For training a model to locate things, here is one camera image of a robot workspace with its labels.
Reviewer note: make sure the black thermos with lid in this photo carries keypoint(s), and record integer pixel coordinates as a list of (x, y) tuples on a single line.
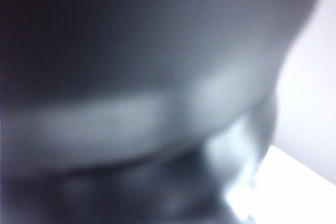
[(131, 51)]

